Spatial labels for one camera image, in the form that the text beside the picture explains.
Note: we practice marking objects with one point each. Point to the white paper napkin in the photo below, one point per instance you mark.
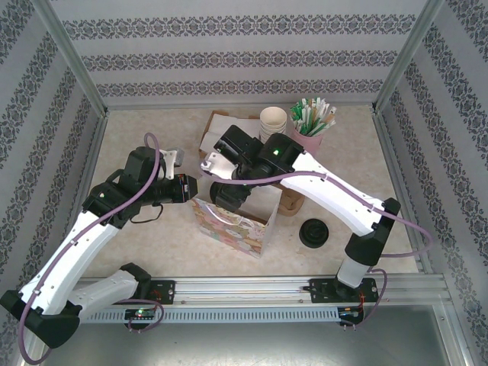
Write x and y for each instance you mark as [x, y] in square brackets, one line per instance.
[244, 124]
[211, 140]

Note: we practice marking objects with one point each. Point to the cartoon print paper bag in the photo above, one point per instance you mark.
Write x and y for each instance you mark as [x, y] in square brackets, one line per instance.
[236, 236]

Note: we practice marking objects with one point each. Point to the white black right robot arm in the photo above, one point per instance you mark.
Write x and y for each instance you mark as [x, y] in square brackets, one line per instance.
[335, 190]

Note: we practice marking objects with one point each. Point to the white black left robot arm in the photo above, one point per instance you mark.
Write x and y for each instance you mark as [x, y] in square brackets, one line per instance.
[68, 259]

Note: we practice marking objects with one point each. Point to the pink tin straw holder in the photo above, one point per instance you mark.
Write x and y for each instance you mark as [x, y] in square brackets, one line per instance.
[312, 142]

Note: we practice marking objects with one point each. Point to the green white wrapped straw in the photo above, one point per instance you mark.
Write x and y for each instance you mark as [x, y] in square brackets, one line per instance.
[326, 127]
[303, 112]
[296, 118]

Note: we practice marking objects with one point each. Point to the brown pulp cup carrier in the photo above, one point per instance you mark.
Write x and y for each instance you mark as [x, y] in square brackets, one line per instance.
[291, 206]

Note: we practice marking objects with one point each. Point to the brown cardboard napkin box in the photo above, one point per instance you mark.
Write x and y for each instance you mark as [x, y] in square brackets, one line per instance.
[219, 113]

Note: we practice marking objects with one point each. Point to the black plastic cup lid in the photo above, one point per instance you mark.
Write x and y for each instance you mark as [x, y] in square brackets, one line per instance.
[313, 233]

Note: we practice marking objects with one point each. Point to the small circuit board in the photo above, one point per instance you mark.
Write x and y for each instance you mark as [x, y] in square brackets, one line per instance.
[348, 312]
[141, 314]

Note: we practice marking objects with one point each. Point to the aluminium side rail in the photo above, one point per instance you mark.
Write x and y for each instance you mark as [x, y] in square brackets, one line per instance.
[89, 167]
[400, 190]

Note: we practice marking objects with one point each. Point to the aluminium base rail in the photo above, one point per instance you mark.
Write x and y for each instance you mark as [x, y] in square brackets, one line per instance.
[244, 291]

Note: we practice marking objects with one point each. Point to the aluminium frame post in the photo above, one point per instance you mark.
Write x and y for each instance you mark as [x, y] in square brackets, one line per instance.
[406, 57]
[74, 57]

